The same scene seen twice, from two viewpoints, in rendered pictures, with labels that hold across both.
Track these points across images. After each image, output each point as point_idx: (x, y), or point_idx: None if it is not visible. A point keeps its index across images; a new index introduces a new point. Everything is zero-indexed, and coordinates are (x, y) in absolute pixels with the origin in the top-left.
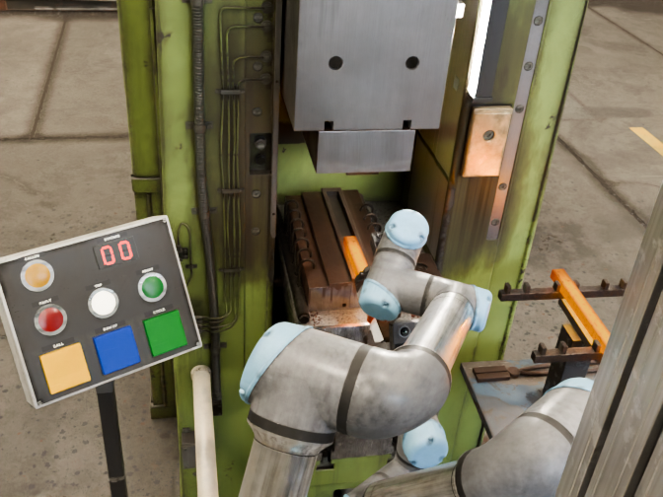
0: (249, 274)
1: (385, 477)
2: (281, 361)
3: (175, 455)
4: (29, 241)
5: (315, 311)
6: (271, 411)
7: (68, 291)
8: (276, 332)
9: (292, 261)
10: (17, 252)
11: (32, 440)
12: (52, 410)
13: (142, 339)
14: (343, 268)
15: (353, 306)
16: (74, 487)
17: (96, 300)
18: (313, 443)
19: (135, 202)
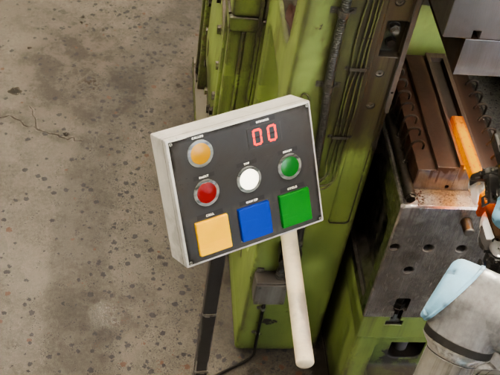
0: (354, 142)
1: (489, 365)
2: (465, 297)
3: (224, 278)
4: (58, 22)
5: (418, 189)
6: (452, 334)
7: (222, 167)
8: (460, 271)
9: (397, 134)
10: (47, 36)
11: (85, 247)
12: (102, 219)
13: (276, 212)
14: (451, 151)
15: (454, 188)
16: (130, 300)
17: (243, 176)
18: (480, 361)
19: (228, 39)
